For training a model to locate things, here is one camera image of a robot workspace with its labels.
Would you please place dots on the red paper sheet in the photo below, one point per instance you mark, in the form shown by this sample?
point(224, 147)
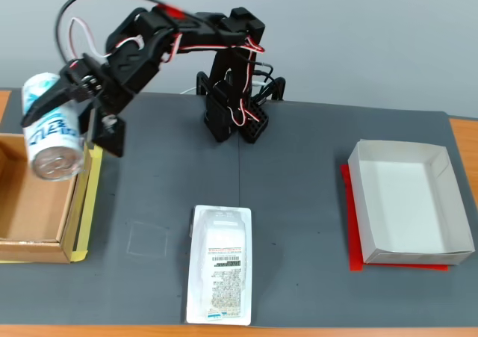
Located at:
point(353, 240)

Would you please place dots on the dark grey table mat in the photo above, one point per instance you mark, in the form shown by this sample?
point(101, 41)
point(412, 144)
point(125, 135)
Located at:
point(298, 165)

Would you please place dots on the red tape tag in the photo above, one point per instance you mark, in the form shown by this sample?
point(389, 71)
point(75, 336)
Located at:
point(170, 10)

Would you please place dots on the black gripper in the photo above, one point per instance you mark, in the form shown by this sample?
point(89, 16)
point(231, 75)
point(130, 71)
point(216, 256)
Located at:
point(87, 81)

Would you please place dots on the white Lotte drink can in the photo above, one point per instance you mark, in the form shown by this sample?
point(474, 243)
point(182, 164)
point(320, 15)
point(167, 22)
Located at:
point(52, 142)

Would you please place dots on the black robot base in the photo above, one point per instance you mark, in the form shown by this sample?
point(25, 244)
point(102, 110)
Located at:
point(220, 124)

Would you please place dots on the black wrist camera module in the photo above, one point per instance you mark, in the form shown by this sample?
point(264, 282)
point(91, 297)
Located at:
point(112, 139)

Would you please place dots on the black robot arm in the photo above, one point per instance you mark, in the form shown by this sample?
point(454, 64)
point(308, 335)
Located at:
point(209, 30)

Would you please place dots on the brown cardboard box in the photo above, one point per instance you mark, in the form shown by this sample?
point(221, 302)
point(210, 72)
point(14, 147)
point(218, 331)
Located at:
point(33, 210)

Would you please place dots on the white plastic blister package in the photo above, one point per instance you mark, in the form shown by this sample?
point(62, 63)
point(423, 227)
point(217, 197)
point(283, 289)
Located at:
point(220, 266)

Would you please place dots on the yellow masking tape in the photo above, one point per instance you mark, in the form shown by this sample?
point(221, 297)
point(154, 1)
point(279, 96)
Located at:
point(87, 202)

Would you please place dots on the white paper box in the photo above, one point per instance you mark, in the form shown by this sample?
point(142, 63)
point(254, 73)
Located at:
point(407, 202)

